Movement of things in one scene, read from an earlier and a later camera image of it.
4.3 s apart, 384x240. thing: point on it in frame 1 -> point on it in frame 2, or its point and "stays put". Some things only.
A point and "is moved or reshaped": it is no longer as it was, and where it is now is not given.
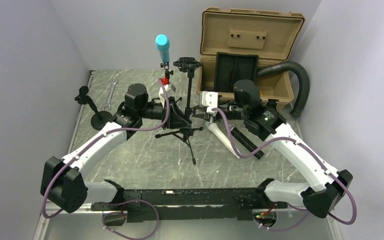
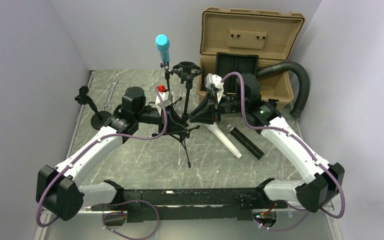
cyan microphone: x=163 y=43 stays put
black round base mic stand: x=100 y=119 stays put
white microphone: x=216 y=127 stays put
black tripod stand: x=187 y=64 is moved or reshaped
